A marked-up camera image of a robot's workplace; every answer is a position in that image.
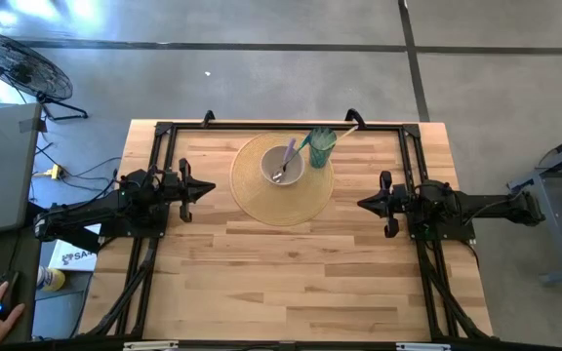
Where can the black computer mouse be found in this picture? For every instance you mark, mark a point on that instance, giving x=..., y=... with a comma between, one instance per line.
x=9, y=295

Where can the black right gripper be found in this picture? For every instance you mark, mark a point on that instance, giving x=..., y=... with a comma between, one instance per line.
x=395, y=202

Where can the iridescent metal fork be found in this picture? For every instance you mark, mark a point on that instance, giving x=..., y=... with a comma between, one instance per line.
x=303, y=144

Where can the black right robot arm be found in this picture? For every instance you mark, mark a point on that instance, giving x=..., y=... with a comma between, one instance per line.
x=481, y=207

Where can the white frame clip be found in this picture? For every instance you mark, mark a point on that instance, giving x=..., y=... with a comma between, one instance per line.
x=149, y=346
x=422, y=347

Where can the grey metal cart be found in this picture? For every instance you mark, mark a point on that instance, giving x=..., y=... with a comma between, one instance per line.
x=559, y=195

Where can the round woven straw placemat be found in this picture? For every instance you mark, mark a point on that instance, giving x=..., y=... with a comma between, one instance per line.
x=271, y=205

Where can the yellow power strip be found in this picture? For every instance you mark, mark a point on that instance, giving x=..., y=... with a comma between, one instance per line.
x=55, y=172

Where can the white printed cardboard box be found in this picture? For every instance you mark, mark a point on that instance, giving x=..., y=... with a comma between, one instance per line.
x=73, y=256

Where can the black aluminium table frame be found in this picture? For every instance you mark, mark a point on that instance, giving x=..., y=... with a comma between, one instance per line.
x=164, y=146

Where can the white ribbed ceramic bowl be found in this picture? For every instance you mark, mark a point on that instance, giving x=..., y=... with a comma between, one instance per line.
x=295, y=170

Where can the teal faceted glass tumbler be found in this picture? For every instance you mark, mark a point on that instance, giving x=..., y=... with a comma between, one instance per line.
x=321, y=151

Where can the yellow and white bottle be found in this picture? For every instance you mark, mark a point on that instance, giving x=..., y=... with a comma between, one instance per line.
x=52, y=279

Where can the black floor fan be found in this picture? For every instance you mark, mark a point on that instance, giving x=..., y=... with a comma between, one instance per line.
x=20, y=66

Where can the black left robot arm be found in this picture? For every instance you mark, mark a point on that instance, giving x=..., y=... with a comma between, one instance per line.
x=95, y=214

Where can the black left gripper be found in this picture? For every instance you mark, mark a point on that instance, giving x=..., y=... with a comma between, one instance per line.
x=176, y=187

